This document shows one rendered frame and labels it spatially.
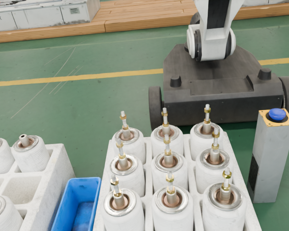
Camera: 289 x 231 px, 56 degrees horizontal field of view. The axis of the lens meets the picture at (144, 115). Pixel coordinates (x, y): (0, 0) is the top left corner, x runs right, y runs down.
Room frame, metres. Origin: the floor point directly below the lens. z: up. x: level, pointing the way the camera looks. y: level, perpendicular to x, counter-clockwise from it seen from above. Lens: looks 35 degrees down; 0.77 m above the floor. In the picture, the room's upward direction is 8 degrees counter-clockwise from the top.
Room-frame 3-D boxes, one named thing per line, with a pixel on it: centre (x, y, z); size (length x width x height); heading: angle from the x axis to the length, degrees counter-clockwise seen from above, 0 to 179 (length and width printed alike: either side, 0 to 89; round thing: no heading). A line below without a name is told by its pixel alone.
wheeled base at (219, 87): (1.20, -0.35, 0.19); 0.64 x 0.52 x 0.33; 173
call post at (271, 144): (0.56, -0.34, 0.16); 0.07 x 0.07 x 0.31; 85
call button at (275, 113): (0.56, -0.34, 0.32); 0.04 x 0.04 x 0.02
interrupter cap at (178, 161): (0.51, -0.05, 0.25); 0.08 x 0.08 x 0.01
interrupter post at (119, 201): (0.40, 0.08, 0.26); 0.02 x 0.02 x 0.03
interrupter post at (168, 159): (0.51, -0.05, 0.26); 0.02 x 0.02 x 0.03
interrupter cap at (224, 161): (0.50, -0.16, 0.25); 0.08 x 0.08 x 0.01
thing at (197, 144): (0.61, -0.18, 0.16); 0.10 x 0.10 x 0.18
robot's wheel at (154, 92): (0.98, -0.05, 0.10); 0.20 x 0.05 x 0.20; 173
